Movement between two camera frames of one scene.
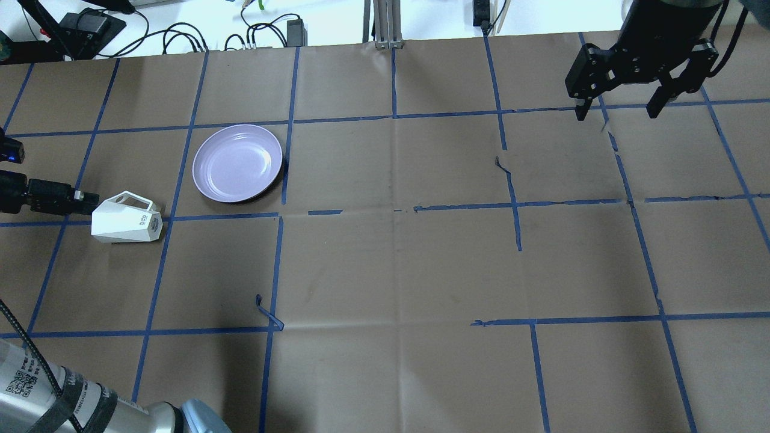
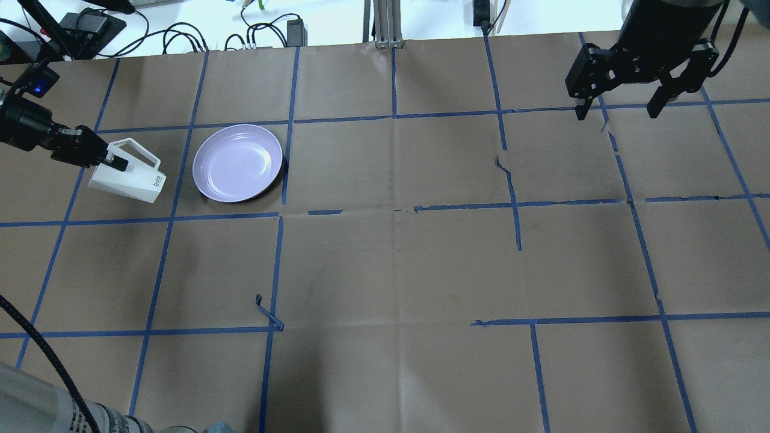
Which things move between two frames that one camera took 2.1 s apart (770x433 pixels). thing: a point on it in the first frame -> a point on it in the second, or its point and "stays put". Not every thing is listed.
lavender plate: x=236 y=162 stays put
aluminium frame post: x=387 y=23 stays put
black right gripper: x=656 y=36 stays put
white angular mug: x=126 y=218 -> x=142 y=180
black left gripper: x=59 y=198 -> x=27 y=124
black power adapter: x=296 y=33 stays put
